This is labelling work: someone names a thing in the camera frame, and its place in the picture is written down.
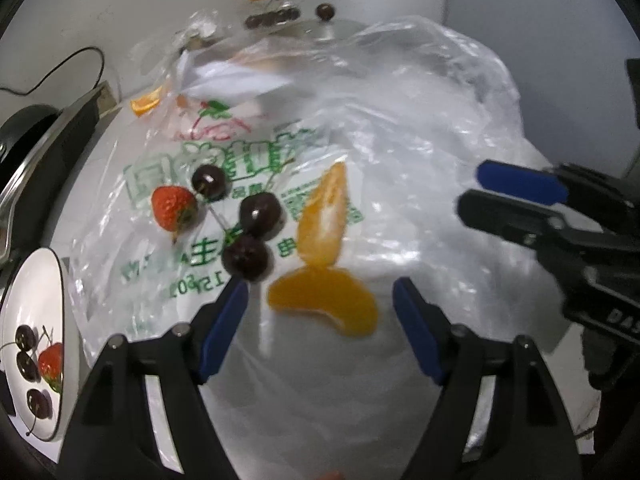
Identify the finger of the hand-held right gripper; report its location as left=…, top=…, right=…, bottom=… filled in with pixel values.
left=475, top=159, right=640, bottom=233
left=456, top=188, right=603, bottom=263

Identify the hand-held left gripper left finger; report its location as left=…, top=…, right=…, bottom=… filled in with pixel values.
left=59, top=276, right=250, bottom=480

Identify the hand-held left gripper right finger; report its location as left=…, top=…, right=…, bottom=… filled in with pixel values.
left=392, top=276, right=583, bottom=480

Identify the dark red cherry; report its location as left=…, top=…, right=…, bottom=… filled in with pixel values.
left=26, top=388, right=53, bottom=421
left=15, top=325, right=38, bottom=353
left=221, top=236, right=275, bottom=282
left=239, top=192, right=286, bottom=240
left=16, top=351, right=42, bottom=383
left=191, top=164, right=231, bottom=202

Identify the peeled orange segment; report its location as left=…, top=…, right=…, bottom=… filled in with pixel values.
left=296, top=161, right=349, bottom=268
left=267, top=267, right=379, bottom=338

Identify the red strawberry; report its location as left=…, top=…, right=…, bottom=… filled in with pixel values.
left=37, top=342, right=65, bottom=393
left=151, top=185, right=201, bottom=233

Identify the white plate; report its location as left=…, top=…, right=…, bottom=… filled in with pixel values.
left=0, top=247, right=81, bottom=443

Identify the clear printed plastic bag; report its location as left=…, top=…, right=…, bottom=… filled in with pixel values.
left=67, top=10, right=603, bottom=461

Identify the orange peel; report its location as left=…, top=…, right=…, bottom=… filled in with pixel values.
left=130, top=85, right=166, bottom=118

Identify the white plastic bag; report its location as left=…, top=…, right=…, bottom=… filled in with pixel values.
left=172, top=50, right=296, bottom=106

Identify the steel induction cooker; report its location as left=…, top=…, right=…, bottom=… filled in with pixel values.
left=0, top=80, right=123, bottom=268

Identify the black wok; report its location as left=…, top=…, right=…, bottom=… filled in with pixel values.
left=0, top=104, right=63, bottom=171

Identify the clear box of brown balls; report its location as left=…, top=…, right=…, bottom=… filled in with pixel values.
left=243, top=0, right=303, bottom=31

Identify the crumpled clear plastic wrap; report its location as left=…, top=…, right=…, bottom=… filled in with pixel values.
left=170, top=10, right=221, bottom=46

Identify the black cooker power cable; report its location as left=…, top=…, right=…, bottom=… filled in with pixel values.
left=0, top=47, right=106, bottom=98

